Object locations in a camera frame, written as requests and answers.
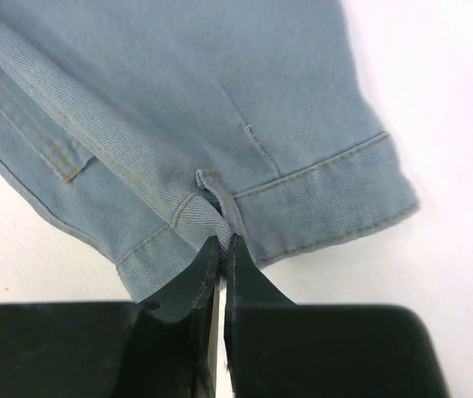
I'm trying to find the blue denim skirt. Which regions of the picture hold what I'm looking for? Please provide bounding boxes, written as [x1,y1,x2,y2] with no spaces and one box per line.
[0,1,418,301]

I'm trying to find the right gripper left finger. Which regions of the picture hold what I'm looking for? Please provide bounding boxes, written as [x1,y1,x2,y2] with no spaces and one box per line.
[0,237,220,397]

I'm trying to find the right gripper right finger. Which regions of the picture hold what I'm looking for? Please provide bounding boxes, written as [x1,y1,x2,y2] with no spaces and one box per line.
[224,235,449,397]

